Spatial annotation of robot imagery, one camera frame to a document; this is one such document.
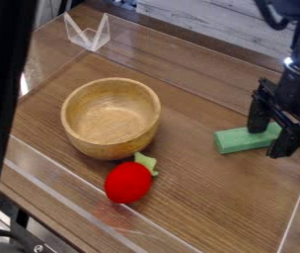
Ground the brown wooden bowl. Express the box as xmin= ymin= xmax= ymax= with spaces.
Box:
xmin=60 ymin=77 xmax=161 ymax=160

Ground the red plush strawberry toy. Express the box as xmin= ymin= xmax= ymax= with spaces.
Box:
xmin=105 ymin=152 xmax=159 ymax=204

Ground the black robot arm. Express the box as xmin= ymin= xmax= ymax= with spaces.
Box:
xmin=247 ymin=0 xmax=300 ymax=159

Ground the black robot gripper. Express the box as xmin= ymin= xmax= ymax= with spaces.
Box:
xmin=247 ymin=63 xmax=300 ymax=159

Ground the black metal frame bracket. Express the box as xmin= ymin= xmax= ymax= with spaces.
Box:
xmin=11 ymin=210 xmax=58 ymax=253

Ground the clear acrylic tray enclosure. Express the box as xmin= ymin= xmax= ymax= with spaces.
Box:
xmin=0 ymin=18 xmax=300 ymax=253

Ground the green rectangular block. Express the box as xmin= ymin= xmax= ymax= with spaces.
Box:
xmin=214 ymin=123 xmax=281 ymax=154

